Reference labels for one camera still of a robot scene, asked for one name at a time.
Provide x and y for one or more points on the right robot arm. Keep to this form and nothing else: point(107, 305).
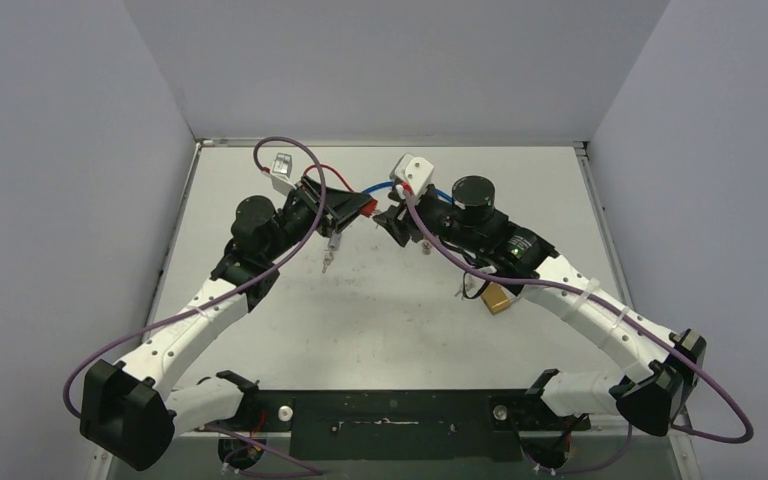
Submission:
point(657, 368)

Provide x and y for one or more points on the blue cable lock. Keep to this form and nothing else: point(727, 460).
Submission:
point(334, 242)

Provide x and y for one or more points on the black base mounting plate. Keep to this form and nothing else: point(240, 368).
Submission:
point(346, 425)

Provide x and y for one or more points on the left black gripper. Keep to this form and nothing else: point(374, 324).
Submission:
point(339, 208)

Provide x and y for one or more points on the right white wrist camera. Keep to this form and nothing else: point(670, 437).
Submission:
point(415, 171)

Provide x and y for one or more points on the blue lock keys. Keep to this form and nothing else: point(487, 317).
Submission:
point(327, 260)

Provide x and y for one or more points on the brass padlock short shackle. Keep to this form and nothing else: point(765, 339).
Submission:
point(495, 298)

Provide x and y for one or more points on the red cable padlock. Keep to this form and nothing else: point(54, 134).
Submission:
point(369, 207)

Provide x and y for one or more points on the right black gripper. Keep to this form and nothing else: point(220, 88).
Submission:
point(414, 216)

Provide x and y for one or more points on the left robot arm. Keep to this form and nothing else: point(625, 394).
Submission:
point(132, 408)

